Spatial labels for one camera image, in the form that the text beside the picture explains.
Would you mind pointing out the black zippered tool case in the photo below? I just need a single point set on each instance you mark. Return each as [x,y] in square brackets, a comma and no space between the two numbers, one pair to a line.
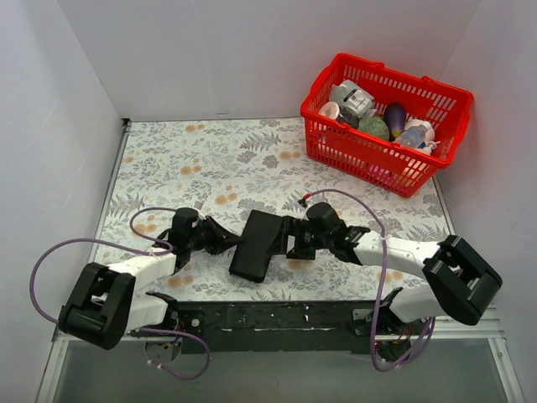
[257,246]

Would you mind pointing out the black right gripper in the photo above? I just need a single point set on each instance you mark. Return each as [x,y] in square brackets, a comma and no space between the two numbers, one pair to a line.
[288,238]

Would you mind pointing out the aluminium frame rail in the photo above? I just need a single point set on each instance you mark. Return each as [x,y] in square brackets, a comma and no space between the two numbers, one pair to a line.
[460,364]

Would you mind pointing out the white round toy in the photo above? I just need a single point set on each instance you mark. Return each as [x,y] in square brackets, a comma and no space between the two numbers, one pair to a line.
[428,144]

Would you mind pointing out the white pink cup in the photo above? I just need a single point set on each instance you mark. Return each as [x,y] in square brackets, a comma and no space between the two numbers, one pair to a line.
[330,110]

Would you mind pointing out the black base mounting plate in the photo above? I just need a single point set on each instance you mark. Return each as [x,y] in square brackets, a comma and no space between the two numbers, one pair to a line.
[270,326]

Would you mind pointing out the clear plastic bottle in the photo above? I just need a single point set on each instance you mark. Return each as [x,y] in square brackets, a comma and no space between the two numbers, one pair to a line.
[413,137]

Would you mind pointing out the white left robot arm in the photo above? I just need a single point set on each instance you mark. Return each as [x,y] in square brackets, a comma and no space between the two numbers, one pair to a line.
[109,301]

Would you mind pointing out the grey foil snack pouch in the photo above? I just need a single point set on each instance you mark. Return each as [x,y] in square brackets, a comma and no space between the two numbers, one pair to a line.
[353,98]

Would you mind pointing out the red plastic shopping basket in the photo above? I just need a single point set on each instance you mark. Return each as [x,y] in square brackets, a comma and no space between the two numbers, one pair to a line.
[397,169]

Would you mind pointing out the floral patterned table mat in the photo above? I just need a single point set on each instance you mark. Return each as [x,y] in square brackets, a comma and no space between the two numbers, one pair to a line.
[227,169]

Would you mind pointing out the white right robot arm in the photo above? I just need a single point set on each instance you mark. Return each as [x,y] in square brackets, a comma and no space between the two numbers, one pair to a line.
[458,281]

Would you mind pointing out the purple toy eggplant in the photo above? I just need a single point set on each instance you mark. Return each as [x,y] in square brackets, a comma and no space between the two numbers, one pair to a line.
[394,117]

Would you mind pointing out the green textured ball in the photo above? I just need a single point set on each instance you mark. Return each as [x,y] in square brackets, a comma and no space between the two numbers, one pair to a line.
[374,126]

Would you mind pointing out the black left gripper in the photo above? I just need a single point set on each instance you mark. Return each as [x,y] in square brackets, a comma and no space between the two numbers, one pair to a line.
[208,235]

